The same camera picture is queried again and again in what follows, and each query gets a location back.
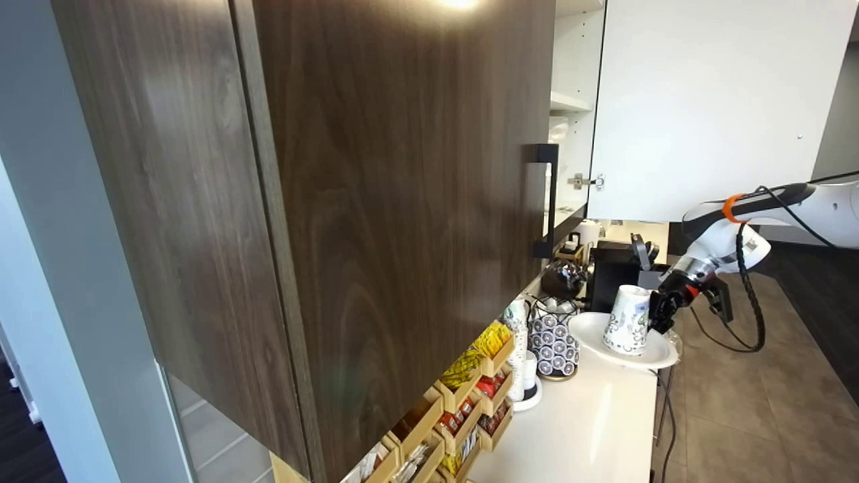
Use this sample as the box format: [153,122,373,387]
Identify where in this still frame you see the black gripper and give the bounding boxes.
[647,262,720,338]

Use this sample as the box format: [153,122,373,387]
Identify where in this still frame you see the shorter stack of paper cups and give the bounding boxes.
[503,297,533,407]

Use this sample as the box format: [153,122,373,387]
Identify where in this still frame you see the white plate under cup stacks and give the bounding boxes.
[507,380,546,416]

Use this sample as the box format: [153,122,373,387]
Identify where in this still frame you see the white cabinet door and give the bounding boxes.
[588,0,856,224]

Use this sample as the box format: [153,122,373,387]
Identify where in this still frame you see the dark wood cabinet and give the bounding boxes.
[48,0,558,483]

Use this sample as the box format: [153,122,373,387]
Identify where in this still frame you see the black coffee machine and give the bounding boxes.
[586,234,668,317]

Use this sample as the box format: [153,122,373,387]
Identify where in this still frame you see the small black rounded appliance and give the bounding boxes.
[538,261,586,305]

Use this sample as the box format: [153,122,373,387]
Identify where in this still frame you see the metal door hinge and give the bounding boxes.
[566,172,606,194]

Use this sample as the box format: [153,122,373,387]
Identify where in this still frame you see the yellow packets pile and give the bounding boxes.
[482,318,515,357]

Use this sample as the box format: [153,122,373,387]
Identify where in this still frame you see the red packets pile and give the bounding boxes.
[469,372,506,403]

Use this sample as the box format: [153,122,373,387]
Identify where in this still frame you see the gold packets pile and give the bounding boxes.
[440,348,491,389]

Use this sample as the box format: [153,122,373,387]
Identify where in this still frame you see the wooden condiment organizer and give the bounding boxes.
[345,318,519,483]

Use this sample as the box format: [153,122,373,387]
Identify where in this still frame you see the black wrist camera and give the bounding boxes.
[703,274,737,326]

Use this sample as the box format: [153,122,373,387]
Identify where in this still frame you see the thin dark power cable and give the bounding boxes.
[653,371,679,483]

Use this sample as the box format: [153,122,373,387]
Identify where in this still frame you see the orange cable tie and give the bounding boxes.
[720,189,746,224]

